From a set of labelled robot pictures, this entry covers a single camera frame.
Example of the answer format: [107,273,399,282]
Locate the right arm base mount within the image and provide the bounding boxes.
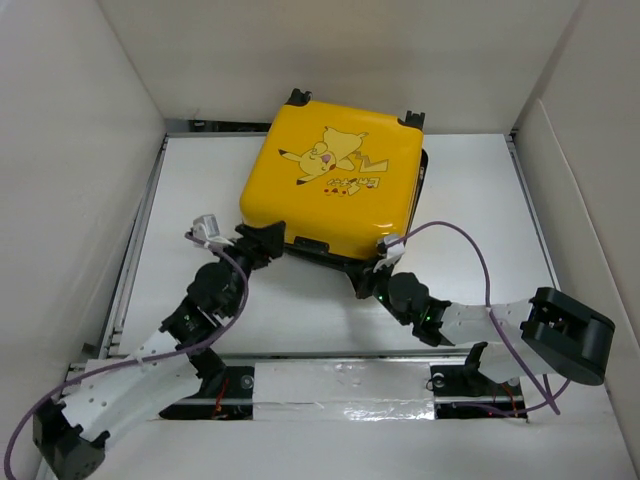
[425,365,527,420]

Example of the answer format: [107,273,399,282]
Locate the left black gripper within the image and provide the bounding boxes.
[210,220,283,316]

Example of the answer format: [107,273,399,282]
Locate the yellow Pikachu suitcase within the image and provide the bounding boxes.
[239,88,428,263]

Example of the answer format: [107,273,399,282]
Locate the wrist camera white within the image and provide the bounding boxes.
[373,234,405,273]
[185,214,232,249]

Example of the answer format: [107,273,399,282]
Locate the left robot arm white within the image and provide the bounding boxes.
[32,215,286,479]

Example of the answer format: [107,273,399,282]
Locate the aluminium front rail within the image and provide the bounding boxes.
[59,349,581,406]

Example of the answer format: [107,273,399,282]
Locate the purple cable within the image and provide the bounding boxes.
[2,230,251,480]
[394,219,571,416]

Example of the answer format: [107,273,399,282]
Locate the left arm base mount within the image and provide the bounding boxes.
[159,365,255,421]

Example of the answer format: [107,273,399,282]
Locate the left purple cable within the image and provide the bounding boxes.
[2,230,251,480]

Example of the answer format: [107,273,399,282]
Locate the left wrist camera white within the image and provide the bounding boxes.
[185,214,232,249]

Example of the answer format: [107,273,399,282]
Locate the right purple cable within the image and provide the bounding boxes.
[394,219,571,416]

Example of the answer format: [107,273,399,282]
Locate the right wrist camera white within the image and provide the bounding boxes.
[373,234,405,273]

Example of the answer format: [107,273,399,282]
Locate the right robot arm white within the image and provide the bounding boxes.
[347,267,615,393]

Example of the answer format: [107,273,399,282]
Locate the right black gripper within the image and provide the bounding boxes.
[343,255,411,326]

